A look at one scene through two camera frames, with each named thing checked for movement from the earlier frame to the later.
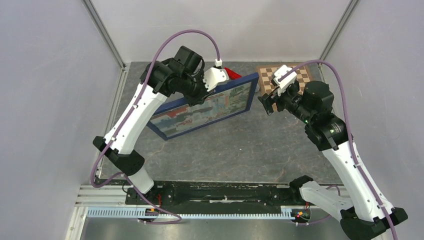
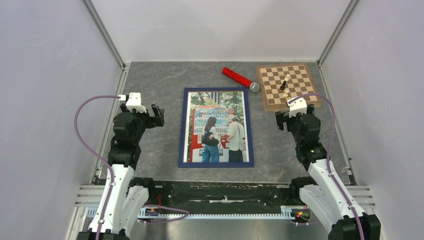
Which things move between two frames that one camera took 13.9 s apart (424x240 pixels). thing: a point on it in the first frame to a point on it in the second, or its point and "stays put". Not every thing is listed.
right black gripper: x=267 y=99 to x=282 y=118
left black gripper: x=201 y=97 to x=153 y=121
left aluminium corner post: x=92 y=8 stays put
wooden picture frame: x=233 y=97 to x=181 y=164
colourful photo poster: x=221 y=103 to x=217 y=129
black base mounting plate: x=216 y=194 stays put
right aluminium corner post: x=351 y=7 stays put
